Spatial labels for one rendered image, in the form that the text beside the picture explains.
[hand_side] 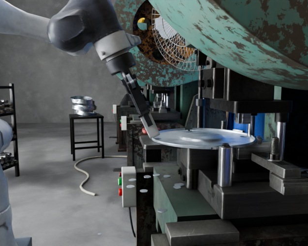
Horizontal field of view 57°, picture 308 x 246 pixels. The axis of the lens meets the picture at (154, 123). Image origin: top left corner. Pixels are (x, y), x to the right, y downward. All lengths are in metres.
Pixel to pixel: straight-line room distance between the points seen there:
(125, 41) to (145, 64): 1.36
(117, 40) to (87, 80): 6.68
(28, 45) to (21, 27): 6.82
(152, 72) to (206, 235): 1.63
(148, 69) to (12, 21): 1.37
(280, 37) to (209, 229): 0.40
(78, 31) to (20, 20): 0.21
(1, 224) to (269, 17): 0.81
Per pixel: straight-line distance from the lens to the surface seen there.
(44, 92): 7.57
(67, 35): 0.74
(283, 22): 0.36
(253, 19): 0.34
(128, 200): 1.06
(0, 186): 0.88
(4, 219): 0.91
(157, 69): 2.11
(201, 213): 0.68
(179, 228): 0.62
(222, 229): 0.63
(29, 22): 0.89
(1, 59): 7.86
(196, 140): 0.76
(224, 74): 0.78
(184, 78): 2.14
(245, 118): 0.83
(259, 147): 0.81
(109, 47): 0.73
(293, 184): 0.67
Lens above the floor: 0.93
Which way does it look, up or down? 8 degrees down
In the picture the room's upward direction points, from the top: straight up
